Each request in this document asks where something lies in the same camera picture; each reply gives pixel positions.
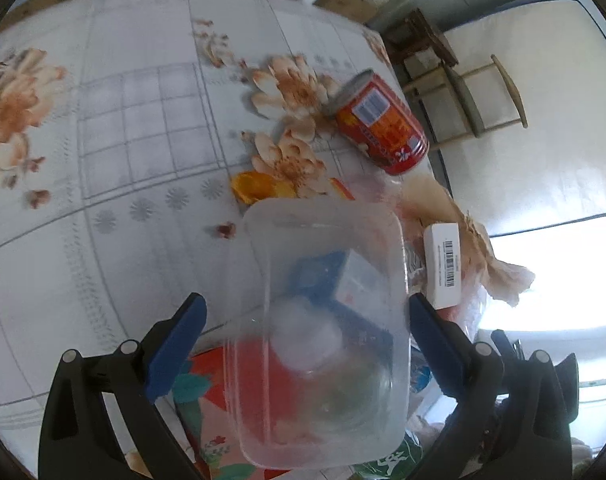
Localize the crumpled tan paper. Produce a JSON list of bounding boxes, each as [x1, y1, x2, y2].
[[396, 174, 535, 307]]

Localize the cardboard box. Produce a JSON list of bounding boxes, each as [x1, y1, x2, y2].
[[314, 0, 379, 24]]

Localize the wooden chair dark seat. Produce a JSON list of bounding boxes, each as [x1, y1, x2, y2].
[[403, 54, 528, 152]]

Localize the blue white medicine box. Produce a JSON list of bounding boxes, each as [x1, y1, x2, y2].
[[288, 249, 393, 364]]

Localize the red drink can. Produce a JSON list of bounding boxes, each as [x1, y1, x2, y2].
[[323, 70, 430, 177]]

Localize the floral plastic tablecloth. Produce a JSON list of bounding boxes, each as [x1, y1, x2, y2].
[[0, 0, 396, 471]]

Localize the clear plastic container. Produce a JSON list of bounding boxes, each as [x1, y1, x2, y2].
[[224, 197, 410, 470]]

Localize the dark wooden stool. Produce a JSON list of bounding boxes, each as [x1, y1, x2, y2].
[[382, 9, 458, 67]]

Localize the red paper packaging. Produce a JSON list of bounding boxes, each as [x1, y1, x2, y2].
[[172, 347, 285, 480]]

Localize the white barcode box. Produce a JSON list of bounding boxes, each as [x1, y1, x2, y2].
[[423, 223, 462, 310]]

